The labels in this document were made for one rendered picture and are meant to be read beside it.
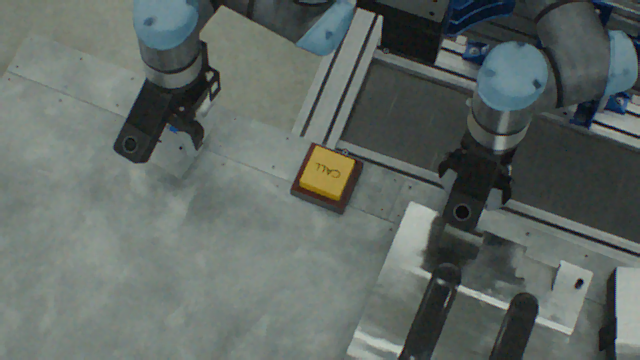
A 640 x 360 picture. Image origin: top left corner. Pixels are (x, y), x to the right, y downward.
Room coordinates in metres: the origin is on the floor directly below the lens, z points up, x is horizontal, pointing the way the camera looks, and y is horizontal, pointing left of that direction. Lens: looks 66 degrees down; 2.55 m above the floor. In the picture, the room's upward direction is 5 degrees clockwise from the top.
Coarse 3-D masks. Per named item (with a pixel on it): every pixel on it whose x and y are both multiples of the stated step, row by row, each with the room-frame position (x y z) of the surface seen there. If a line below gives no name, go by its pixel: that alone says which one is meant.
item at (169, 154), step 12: (216, 96) 0.87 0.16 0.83; (204, 108) 0.85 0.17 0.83; (168, 132) 0.79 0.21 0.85; (156, 144) 0.77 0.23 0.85; (168, 144) 0.77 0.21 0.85; (180, 144) 0.78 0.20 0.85; (156, 156) 0.77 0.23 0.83; (168, 156) 0.76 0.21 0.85; (180, 156) 0.76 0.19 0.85; (168, 168) 0.76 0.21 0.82; (180, 168) 0.75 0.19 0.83
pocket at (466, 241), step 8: (448, 224) 0.68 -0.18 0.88; (448, 232) 0.67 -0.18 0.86; (456, 232) 0.68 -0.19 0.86; (464, 232) 0.67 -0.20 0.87; (472, 232) 0.67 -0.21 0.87; (440, 240) 0.66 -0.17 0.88; (448, 240) 0.66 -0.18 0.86; (456, 240) 0.66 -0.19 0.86; (464, 240) 0.66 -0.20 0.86; (472, 240) 0.67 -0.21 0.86; (480, 240) 0.67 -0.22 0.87; (448, 248) 0.65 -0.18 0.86; (456, 248) 0.65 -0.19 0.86; (464, 248) 0.65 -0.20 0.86; (472, 248) 0.65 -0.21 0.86; (472, 256) 0.64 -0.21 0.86
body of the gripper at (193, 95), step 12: (204, 48) 0.83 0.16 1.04; (204, 60) 0.83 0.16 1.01; (204, 72) 0.82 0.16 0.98; (216, 72) 0.82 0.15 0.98; (156, 84) 0.77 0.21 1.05; (192, 84) 0.78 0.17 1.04; (204, 84) 0.80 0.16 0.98; (180, 96) 0.78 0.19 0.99; (192, 96) 0.79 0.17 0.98; (204, 96) 0.80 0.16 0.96; (180, 108) 0.77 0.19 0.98; (192, 108) 0.78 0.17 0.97; (168, 120) 0.77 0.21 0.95; (180, 120) 0.76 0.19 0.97
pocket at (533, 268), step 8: (528, 256) 0.64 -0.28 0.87; (536, 256) 0.65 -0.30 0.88; (520, 264) 0.64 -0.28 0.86; (528, 264) 0.64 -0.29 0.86; (536, 264) 0.64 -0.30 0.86; (544, 264) 0.64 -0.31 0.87; (552, 264) 0.64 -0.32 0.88; (520, 272) 0.63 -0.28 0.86; (528, 272) 0.63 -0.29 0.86; (536, 272) 0.63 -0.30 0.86; (544, 272) 0.63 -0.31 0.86; (552, 272) 0.63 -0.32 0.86; (528, 280) 0.61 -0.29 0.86; (536, 280) 0.62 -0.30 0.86; (544, 280) 0.62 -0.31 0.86; (552, 280) 0.62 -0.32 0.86; (552, 288) 0.60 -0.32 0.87
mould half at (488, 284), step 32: (416, 224) 0.67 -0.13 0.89; (416, 256) 0.63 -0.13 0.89; (448, 256) 0.63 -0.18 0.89; (480, 256) 0.63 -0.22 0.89; (512, 256) 0.64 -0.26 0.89; (384, 288) 0.58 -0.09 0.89; (416, 288) 0.58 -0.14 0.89; (480, 288) 0.59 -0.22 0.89; (512, 288) 0.59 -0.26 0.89; (544, 288) 0.60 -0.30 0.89; (384, 320) 0.54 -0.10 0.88; (448, 320) 0.54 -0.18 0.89; (480, 320) 0.55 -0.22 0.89; (544, 320) 0.55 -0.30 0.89; (352, 352) 0.49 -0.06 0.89; (384, 352) 0.49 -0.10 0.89; (448, 352) 0.50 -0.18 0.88; (480, 352) 0.50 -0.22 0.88; (544, 352) 0.51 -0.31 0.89
